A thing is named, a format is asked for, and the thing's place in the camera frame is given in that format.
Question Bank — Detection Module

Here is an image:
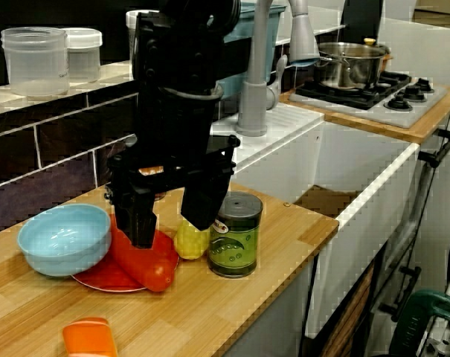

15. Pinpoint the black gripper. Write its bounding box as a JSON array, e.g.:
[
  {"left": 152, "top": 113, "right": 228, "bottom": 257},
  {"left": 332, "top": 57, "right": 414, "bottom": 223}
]
[{"left": 105, "top": 85, "right": 242, "bottom": 249}]

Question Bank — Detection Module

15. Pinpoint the yellow toy corn cob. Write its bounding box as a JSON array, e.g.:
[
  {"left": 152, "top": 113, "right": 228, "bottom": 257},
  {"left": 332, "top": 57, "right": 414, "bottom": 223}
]
[{"left": 173, "top": 219, "right": 211, "bottom": 260}]

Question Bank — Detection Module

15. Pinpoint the green peas toy can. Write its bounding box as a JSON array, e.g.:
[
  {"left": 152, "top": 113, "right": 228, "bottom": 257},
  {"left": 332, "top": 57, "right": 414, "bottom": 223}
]
[{"left": 207, "top": 191, "right": 264, "bottom": 279}]

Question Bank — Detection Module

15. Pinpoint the light blue bowl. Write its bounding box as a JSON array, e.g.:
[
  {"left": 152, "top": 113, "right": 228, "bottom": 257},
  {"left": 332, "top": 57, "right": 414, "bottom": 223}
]
[{"left": 16, "top": 203, "right": 112, "bottom": 277}]

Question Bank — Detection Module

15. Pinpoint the brown beans toy can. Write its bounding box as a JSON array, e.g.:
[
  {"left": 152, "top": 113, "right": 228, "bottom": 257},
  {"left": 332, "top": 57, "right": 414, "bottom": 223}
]
[{"left": 138, "top": 165, "right": 170, "bottom": 202}]

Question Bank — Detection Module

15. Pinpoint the red toy sausage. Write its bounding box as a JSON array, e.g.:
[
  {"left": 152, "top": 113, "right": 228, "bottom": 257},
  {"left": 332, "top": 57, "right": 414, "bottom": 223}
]
[{"left": 109, "top": 213, "right": 176, "bottom": 293}]

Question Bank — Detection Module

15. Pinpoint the red plate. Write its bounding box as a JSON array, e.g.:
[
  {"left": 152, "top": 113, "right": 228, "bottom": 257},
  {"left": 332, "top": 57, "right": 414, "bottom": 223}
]
[{"left": 71, "top": 230, "right": 181, "bottom": 293}]

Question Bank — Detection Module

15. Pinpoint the gray toy faucet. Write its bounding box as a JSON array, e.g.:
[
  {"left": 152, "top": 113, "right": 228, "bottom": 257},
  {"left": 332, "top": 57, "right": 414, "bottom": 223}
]
[{"left": 234, "top": 0, "right": 321, "bottom": 138}]

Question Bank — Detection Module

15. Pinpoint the orange toy bread slice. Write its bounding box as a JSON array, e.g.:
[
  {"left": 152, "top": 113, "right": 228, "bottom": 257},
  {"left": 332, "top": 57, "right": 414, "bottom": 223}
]
[{"left": 62, "top": 316, "right": 119, "bottom": 357}]

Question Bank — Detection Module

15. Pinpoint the clear container white lid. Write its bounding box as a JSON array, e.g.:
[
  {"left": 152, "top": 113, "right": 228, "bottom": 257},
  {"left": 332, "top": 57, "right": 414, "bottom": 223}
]
[
  {"left": 62, "top": 28, "right": 103, "bottom": 84},
  {"left": 126, "top": 10, "right": 162, "bottom": 75}
]

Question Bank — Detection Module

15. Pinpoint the white toy sink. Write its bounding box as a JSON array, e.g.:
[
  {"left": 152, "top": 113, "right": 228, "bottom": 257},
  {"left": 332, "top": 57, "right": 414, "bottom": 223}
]
[{"left": 209, "top": 103, "right": 421, "bottom": 339}]

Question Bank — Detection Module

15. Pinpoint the clear container without lid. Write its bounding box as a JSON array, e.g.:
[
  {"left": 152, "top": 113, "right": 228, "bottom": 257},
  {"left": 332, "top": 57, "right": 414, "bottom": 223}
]
[{"left": 1, "top": 26, "right": 70, "bottom": 98}]

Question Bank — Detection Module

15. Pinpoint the steel pot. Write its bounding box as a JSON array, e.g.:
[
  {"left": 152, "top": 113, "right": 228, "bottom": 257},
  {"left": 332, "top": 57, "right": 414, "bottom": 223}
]
[{"left": 313, "top": 38, "right": 393, "bottom": 90}]

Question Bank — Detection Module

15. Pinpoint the gray black toy stove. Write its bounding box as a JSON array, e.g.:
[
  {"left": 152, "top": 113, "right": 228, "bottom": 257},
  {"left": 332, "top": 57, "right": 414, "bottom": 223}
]
[{"left": 288, "top": 70, "right": 448, "bottom": 130}]

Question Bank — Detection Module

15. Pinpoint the green clamp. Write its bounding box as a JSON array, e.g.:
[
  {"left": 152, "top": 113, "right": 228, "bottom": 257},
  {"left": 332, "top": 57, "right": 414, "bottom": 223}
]
[{"left": 388, "top": 289, "right": 450, "bottom": 357}]

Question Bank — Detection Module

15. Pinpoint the black upright panel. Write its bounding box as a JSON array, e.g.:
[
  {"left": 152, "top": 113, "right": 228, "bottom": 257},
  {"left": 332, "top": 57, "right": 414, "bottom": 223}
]
[{"left": 339, "top": 0, "right": 385, "bottom": 44}]

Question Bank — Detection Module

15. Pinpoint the black drawer handle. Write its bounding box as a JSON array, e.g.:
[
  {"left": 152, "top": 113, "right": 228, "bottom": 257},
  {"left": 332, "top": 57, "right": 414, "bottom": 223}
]
[
  {"left": 417, "top": 128, "right": 450, "bottom": 169},
  {"left": 379, "top": 266, "right": 422, "bottom": 323}
]

